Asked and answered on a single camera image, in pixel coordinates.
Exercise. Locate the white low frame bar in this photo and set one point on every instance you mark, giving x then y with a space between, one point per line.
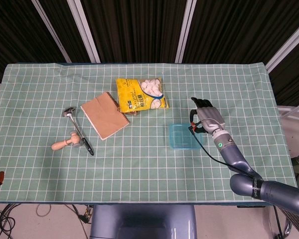
292 110

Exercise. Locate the blue transparent container lid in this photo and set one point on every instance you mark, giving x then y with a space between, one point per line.
182 137

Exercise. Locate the slim white frame post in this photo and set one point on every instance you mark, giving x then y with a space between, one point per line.
51 31

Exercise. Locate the wide white frame post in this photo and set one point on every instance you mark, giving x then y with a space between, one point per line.
185 31
84 31

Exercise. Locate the black pleated curtain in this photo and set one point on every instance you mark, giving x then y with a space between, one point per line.
139 27

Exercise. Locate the wooden mallet with grey head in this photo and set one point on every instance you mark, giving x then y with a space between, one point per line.
62 144

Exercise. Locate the brown spiral notebook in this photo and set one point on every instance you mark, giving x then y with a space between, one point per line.
104 115

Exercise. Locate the blue grey robot torso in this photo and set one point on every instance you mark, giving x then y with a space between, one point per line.
142 221

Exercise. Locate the white slanted frame post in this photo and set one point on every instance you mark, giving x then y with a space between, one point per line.
286 42

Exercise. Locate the green checked tablecloth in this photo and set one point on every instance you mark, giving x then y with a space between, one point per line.
64 174

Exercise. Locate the yellow marshmallow bag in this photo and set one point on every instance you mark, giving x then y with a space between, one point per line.
132 94

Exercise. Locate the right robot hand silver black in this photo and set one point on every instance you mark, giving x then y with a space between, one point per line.
210 117

